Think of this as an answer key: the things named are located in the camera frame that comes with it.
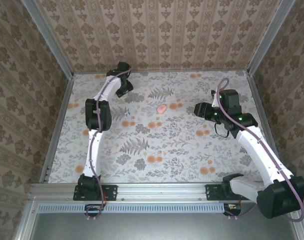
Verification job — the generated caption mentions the thin black cable loop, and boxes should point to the thin black cable loop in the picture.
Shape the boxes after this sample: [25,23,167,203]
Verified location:
[214,122,230,138]

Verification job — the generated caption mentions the white slotted cable duct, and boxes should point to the white slotted cable duct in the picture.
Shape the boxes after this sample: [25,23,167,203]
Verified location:
[38,202,229,214]

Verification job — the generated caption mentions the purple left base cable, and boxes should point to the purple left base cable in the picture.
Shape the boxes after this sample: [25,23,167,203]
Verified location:
[85,199,106,221]

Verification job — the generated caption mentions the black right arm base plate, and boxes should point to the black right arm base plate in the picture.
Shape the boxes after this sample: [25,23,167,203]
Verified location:
[205,184,252,202]

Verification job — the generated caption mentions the aluminium table edge rail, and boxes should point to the aluminium table edge rail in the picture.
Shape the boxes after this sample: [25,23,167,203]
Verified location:
[73,69,250,75]
[39,74,75,185]
[248,71,287,181]

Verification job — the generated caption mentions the aluminium mounting rail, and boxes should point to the aluminium mounting rail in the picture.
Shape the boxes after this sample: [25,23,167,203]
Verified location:
[29,183,299,202]

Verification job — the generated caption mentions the aluminium frame post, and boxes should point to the aluminium frame post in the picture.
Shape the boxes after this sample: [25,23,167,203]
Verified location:
[248,0,297,76]
[21,0,74,80]

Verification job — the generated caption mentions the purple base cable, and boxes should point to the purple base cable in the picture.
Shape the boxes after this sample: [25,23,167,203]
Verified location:
[228,197,259,221]
[85,199,106,221]

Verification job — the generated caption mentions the small electronics board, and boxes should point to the small electronics board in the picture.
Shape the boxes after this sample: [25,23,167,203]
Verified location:
[84,203,105,218]
[223,202,243,216]

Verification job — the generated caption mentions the grey metal tray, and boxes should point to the grey metal tray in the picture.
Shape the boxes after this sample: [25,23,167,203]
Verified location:
[14,201,304,240]

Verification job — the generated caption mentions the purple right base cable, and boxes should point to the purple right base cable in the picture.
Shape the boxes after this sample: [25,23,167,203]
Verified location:
[228,197,259,221]

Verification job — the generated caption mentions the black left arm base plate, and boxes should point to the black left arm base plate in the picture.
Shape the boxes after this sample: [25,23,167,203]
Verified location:
[73,184,118,202]

